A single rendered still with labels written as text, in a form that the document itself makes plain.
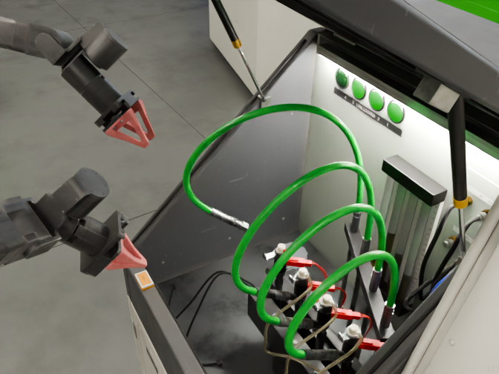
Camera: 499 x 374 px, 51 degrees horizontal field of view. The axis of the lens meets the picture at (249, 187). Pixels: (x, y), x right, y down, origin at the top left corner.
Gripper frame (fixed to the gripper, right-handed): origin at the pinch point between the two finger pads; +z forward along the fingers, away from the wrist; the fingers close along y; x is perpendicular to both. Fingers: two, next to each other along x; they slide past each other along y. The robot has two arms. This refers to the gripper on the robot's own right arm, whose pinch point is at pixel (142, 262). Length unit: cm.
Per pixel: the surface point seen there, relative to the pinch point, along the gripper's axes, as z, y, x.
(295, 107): 8.6, 36.0, 14.8
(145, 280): 19.1, -19.6, 21.7
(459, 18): 36, 73, 36
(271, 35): 126, 24, 281
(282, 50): 141, 22, 281
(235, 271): 12.1, 10.3, -4.7
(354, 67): 20, 49, 28
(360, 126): 33, 41, 27
